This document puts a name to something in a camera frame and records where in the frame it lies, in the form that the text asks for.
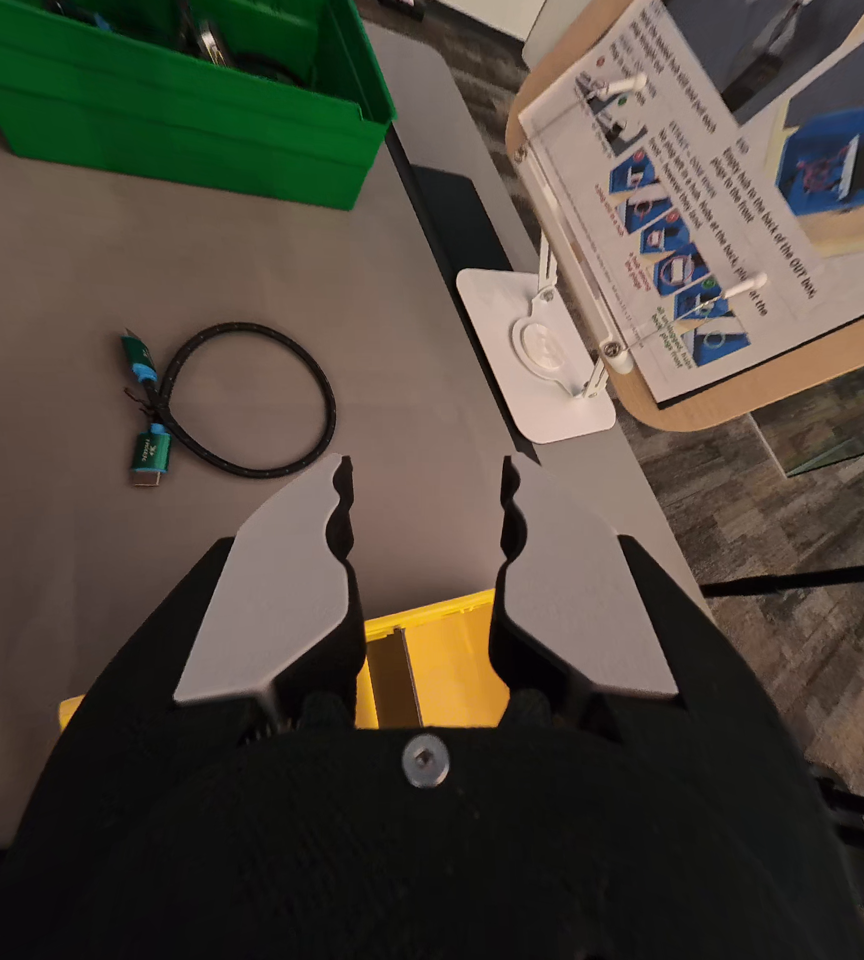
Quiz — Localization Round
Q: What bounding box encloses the black braided cable green plug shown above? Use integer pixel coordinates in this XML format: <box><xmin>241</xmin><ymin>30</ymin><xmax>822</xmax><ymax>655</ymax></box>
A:
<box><xmin>42</xmin><ymin>0</ymin><xmax>313</xmax><ymax>87</ymax></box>
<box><xmin>120</xmin><ymin>323</ymin><xmax>340</xmax><ymax>490</ymax></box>

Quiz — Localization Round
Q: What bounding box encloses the yellow plastic bin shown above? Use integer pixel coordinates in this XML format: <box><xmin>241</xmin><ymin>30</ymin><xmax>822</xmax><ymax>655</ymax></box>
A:
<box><xmin>57</xmin><ymin>590</ymin><xmax>511</xmax><ymax>732</ymax></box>

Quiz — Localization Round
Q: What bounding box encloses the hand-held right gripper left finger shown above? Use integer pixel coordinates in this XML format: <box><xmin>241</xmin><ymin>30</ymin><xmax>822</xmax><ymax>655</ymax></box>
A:
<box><xmin>174</xmin><ymin>458</ymin><xmax>365</xmax><ymax>706</ymax></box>

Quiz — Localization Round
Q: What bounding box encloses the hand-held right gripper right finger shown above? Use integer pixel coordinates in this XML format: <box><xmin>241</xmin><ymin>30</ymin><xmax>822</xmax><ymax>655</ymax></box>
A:
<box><xmin>489</xmin><ymin>455</ymin><xmax>680</xmax><ymax>703</ymax></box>

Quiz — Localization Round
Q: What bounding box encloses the instruction sheet on wooden board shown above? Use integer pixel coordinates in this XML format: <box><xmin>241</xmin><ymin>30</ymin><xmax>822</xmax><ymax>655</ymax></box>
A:
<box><xmin>504</xmin><ymin>0</ymin><xmax>864</xmax><ymax>436</ymax></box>

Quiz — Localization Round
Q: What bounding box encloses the green plastic bin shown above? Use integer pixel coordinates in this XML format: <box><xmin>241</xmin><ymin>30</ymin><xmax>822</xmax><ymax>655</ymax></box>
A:
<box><xmin>0</xmin><ymin>0</ymin><xmax>395</xmax><ymax>211</ymax></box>

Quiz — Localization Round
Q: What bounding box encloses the dark flat mat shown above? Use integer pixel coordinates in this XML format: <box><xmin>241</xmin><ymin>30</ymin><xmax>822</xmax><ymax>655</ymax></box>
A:
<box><xmin>387</xmin><ymin>128</ymin><xmax>530</xmax><ymax>286</ymax></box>

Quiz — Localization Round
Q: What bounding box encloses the white stand base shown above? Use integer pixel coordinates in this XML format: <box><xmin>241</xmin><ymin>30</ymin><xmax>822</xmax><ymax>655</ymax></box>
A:
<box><xmin>455</xmin><ymin>267</ymin><xmax>617</xmax><ymax>445</ymax></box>

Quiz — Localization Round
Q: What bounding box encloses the black sign stand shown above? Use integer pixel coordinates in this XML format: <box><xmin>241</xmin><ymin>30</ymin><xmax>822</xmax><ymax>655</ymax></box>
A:
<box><xmin>699</xmin><ymin>555</ymin><xmax>864</xmax><ymax>601</ymax></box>

